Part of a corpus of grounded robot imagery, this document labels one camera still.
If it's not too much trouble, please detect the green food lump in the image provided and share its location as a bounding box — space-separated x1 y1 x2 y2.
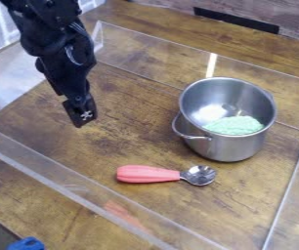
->
204 115 264 136

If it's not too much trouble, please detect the blue object at corner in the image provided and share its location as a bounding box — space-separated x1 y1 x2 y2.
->
6 236 45 250

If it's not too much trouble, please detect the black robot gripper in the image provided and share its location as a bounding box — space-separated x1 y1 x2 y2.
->
19 22 97 128

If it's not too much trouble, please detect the pink handled metal spoon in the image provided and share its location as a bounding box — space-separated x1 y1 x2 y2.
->
116 165 216 187

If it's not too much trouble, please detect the stainless steel pot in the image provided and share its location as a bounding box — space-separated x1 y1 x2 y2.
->
172 77 276 162

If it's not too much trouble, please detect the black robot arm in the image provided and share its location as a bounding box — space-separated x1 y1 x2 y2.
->
0 0 97 128

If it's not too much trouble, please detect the black strip on table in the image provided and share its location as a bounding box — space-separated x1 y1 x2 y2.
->
193 7 280 34

